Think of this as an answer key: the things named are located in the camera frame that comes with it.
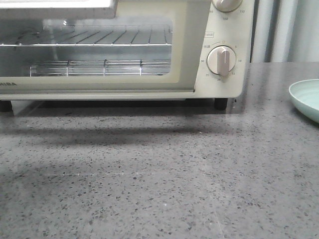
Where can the oven glass door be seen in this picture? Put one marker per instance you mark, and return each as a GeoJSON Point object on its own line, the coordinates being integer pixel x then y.
{"type": "Point", "coordinates": [82, 71]}

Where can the black oven front foot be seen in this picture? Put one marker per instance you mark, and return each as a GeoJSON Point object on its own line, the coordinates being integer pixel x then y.
{"type": "Point", "coordinates": [220, 104]}

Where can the black oven foot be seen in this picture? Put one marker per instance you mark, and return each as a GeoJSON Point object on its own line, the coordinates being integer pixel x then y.
{"type": "Point", "coordinates": [5, 106]}
{"type": "Point", "coordinates": [220, 104]}

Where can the cream white toaster oven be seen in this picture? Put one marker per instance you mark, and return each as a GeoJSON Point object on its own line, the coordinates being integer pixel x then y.
{"type": "Point", "coordinates": [232, 29]}

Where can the black oven left foot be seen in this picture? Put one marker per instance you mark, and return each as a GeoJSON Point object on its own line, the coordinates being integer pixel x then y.
{"type": "Point", "coordinates": [5, 106]}

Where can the lower timer knob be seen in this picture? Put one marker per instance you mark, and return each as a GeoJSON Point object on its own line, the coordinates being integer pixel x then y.
{"type": "Point", "coordinates": [221, 60]}

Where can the upper temperature knob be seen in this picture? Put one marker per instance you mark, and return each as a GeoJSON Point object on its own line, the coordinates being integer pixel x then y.
{"type": "Point", "coordinates": [226, 5]}

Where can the light green plate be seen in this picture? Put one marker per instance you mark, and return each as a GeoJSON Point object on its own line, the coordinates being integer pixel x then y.
{"type": "Point", "coordinates": [305, 97]}

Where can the white curtain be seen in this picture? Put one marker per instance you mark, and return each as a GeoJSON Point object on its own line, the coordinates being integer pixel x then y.
{"type": "Point", "coordinates": [285, 31]}

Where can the oven wire rack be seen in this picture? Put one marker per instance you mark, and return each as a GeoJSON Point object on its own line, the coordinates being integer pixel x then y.
{"type": "Point", "coordinates": [91, 36]}

